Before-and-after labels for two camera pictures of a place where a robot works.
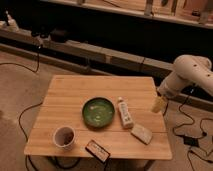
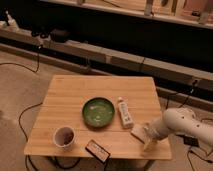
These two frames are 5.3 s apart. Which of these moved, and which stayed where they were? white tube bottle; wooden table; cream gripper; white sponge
Moved: cream gripper
Stayed: white tube bottle; white sponge; wooden table
